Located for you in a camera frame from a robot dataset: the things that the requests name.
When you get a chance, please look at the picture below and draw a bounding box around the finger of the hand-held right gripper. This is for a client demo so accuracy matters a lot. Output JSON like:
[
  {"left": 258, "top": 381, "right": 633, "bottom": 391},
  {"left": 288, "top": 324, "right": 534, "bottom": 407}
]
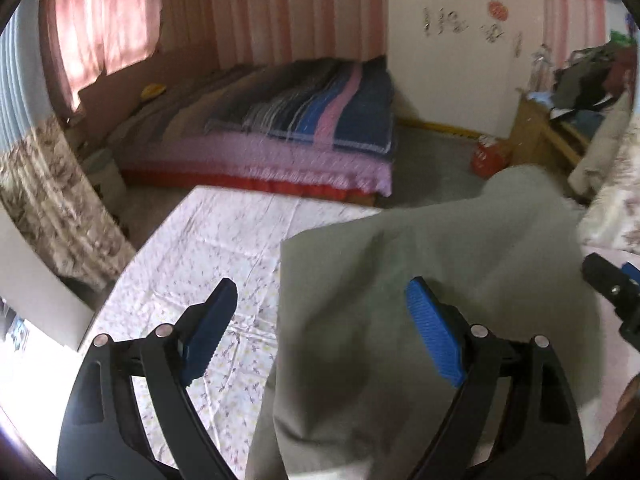
[{"left": 581, "top": 252, "right": 640, "bottom": 351}]

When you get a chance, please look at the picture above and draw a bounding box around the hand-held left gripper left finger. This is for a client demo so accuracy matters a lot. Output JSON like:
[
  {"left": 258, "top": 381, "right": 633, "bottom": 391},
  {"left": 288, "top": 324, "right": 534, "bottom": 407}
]
[{"left": 56, "top": 277, "right": 240, "bottom": 480}]

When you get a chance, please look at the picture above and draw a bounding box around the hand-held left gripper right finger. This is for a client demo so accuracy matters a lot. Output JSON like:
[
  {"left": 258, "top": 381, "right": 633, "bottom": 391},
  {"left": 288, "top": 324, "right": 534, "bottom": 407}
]
[{"left": 405, "top": 276, "right": 587, "bottom": 480}]

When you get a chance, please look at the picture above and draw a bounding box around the olive and cream hooded jacket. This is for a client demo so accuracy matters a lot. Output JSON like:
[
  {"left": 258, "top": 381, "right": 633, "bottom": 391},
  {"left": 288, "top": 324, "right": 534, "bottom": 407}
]
[{"left": 245, "top": 165, "right": 603, "bottom": 480}]

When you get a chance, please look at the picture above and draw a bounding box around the pile of dark clothes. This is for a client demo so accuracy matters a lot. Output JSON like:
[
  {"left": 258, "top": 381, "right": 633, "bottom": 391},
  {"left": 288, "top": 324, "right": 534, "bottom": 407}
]
[{"left": 552, "top": 42, "right": 640, "bottom": 113}]

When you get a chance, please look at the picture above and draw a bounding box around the floral quilt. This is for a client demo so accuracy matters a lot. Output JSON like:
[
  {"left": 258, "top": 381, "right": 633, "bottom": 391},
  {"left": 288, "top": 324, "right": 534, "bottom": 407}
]
[{"left": 570, "top": 90, "right": 640, "bottom": 253}]

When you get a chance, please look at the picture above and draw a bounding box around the wooden table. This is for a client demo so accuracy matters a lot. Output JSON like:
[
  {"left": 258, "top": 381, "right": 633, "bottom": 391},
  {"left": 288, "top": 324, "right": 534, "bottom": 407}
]
[{"left": 507, "top": 92, "right": 601, "bottom": 181}]

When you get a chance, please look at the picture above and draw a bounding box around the low bed with purple skirt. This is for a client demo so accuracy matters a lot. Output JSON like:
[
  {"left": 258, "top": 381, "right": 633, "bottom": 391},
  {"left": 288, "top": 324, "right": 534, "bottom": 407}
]
[{"left": 107, "top": 57, "right": 398, "bottom": 208}]

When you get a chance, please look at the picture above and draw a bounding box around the white board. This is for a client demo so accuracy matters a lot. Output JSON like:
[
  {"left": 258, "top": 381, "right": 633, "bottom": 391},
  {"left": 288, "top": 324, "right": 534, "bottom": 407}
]
[{"left": 0, "top": 210, "right": 97, "bottom": 352}]

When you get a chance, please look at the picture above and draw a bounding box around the red plastic bag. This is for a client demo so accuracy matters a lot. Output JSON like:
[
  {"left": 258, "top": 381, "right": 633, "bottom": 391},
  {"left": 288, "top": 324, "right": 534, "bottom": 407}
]
[{"left": 470, "top": 136, "right": 511, "bottom": 178}]

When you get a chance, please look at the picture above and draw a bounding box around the blue curtain with floral hem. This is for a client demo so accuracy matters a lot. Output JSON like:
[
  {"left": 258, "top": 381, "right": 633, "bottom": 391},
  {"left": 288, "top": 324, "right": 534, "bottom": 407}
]
[{"left": 0, "top": 25, "right": 137, "bottom": 291}]

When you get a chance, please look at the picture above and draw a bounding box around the striped blue and pink blanket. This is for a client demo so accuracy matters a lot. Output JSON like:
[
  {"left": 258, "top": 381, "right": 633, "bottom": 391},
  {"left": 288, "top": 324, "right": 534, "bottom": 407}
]
[{"left": 205, "top": 60, "right": 397, "bottom": 157}]

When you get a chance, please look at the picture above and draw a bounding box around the cream wardrobe with decals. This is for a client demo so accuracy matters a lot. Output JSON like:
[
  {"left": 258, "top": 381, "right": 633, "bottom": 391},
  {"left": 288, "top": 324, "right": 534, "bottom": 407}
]
[{"left": 387, "top": 0, "right": 551, "bottom": 141}]

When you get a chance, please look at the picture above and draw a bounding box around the pink window curtain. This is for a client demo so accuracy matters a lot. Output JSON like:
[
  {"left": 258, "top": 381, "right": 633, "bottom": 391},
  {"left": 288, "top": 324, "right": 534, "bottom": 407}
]
[{"left": 42, "top": 0, "right": 163, "bottom": 111}]

